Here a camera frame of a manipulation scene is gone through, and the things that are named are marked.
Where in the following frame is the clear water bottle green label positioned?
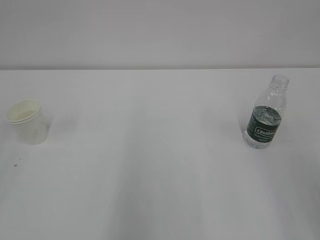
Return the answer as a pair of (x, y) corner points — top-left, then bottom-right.
(243, 74), (289, 149)

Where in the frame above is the white paper cup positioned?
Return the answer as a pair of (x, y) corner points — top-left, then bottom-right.
(5, 99), (48, 145)

